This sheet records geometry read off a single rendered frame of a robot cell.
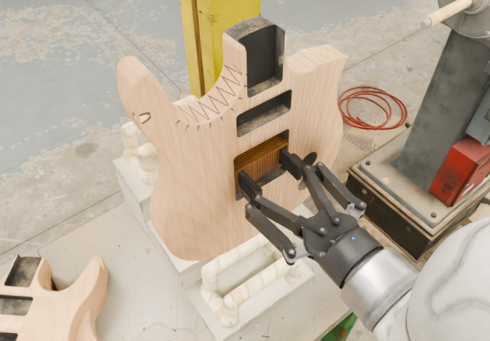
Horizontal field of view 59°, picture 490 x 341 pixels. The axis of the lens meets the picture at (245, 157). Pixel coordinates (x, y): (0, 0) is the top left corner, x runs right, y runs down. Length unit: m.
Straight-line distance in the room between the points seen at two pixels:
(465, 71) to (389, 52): 1.74
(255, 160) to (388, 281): 0.24
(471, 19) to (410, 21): 2.40
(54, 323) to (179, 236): 0.41
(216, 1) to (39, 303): 1.35
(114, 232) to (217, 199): 0.57
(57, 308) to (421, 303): 0.75
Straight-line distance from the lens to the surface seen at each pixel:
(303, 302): 1.04
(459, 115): 1.86
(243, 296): 0.91
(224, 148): 0.56
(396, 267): 0.53
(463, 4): 1.42
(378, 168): 2.16
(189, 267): 0.97
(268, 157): 0.64
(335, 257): 0.54
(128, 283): 1.08
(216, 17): 1.95
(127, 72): 0.45
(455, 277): 0.35
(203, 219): 0.65
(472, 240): 0.35
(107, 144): 2.70
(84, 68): 3.34
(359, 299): 0.53
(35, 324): 0.99
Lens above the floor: 1.88
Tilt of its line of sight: 49 degrees down
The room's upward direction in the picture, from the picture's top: straight up
